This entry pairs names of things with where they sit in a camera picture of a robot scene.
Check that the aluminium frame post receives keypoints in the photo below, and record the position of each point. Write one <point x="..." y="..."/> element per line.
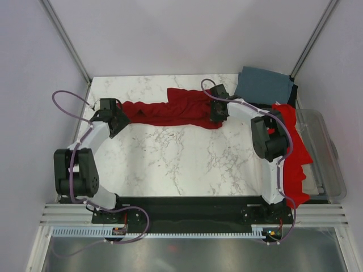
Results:
<point x="61" y="31"/>
<point x="327" y="13"/>

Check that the right aluminium frame post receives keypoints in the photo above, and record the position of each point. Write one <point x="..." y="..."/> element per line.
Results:
<point x="327" y="13"/>

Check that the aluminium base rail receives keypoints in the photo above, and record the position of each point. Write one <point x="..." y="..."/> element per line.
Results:
<point x="307" y="215"/>

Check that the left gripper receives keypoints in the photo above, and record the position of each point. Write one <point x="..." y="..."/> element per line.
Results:
<point x="124" y="122"/>

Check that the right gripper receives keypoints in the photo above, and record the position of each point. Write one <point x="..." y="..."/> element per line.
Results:
<point x="215" y="119"/>

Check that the clear plastic bin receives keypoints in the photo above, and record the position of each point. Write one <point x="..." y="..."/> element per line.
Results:
<point x="324" y="180"/>

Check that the bright red t-shirt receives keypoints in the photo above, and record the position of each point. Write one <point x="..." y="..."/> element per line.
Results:
<point x="292" y="171"/>

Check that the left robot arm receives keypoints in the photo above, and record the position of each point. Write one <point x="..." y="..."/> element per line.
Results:
<point x="75" y="172"/>

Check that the left aluminium frame post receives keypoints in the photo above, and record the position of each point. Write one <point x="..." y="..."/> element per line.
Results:
<point x="61" y="31"/>

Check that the folded grey-blue t-shirt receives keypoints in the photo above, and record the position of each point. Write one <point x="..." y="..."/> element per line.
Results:
<point x="263" y="85"/>

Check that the white slotted cable duct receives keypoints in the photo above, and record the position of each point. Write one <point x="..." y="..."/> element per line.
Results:
<point x="250" y="232"/>

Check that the folded black t-shirt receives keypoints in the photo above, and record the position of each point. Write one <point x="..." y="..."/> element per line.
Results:
<point x="292" y="95"/>

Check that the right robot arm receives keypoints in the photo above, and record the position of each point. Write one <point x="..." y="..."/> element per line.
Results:
<point x="271" y="139"/>

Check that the dark red t-shirt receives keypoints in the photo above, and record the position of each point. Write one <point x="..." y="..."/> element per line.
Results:
<point x="184" y="107"/>

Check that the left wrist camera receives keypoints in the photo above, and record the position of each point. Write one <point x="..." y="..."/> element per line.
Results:
<point x="108" y="104"/>

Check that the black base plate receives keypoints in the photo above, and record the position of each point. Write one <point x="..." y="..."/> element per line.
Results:
<point x="195" y="213"/>

